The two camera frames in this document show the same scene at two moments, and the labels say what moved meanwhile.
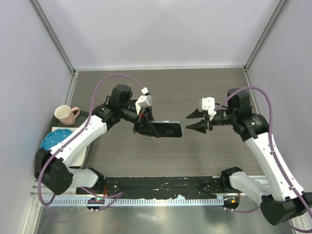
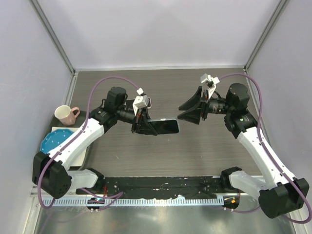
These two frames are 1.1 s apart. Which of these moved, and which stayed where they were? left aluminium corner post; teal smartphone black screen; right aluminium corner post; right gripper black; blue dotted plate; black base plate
Moved: teal smartphone black screen; right gripper black
Stayed: right aluminium corner post; blue dotted plate; black base plate; left aluminium corner post
